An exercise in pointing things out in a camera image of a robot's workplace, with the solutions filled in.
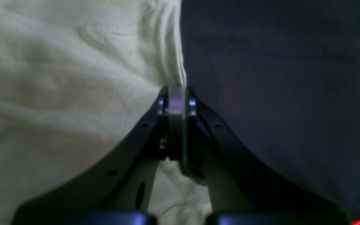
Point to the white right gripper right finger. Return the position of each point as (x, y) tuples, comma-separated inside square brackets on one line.
[(243, 190)]

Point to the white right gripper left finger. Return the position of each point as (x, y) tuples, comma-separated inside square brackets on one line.
[(116, 190)]

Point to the light green T-shirt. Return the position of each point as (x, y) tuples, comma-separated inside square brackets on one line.
[(75, 77)]

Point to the red black clamp right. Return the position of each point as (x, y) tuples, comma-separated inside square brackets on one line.
[(355, 222)]

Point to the black table cloth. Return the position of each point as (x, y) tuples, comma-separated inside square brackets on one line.
[(285, 77)]

